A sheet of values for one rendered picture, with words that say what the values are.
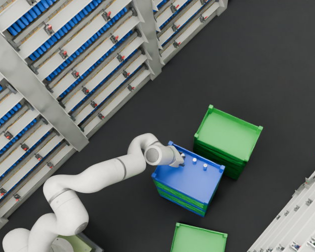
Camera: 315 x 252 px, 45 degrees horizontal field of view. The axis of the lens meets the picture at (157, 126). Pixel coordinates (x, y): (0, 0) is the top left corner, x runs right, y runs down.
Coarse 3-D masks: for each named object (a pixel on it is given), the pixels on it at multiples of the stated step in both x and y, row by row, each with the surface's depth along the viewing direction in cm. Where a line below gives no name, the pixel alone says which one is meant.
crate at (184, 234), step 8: (176, 224) 220; (184, 224) 222; (176, 232) 226; (184, 232) 226; (192, 232) 225; (200, 232) 225; (208, 232) 225; (216, 232) 219; (176, 240) 224; (184, 240) 224; (192, 240) 224; (200, 240) 223; (208, 240) 223; (216, 240) 223; (224, 240) 222; (176, 248) 223; (184, 248) 223; (192, 248) 222; (200, 248) 222; (208, 248) 221; (216, 248) 221; (224, 248) 216
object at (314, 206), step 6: (312, 204) 142; (306, 210) 142; (312, 210) 141; (300, 216) 141; (306, 216) 141; (300, 222) 140; (294, 228) 140; (300, 228) 139; (288, 234) 139; (294, 234) 138; (282, 240) 139; (288, 240) 138; (276, 246) 138; (282, 246) 135
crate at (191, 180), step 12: (168, 144) 188; (192, 156) 192; (156, 168) 186; (168, 168) 191; (180, 168) 190; (192, 168) 190; (216, 168) 189; (156, 180) 187; (168, 180) 189; (180, 180) 188; (192, 180) 188; (204, 180) 187; (216, 180) 187; (180, 192) 185; (192, 192) 186; (204, 192) 185; (204, 204) 182
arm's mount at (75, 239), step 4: (60, 236) 195; (64, 236) 195; (68, 236) 195; (72, 236) 195; (76, 236) 194; (68, 240) 194; (72, 240) 194; (76, 240) 194; (80, 240) 193; (84, 240) 200; (72, 244) 193; (76, 244) 193; (80, 244) 193; (84, 244) 193; (88, 244) 197; (76, 248) 192; (80, 248) 192; (84, 248) 192; (88, 248) 192; (92, 248) 193
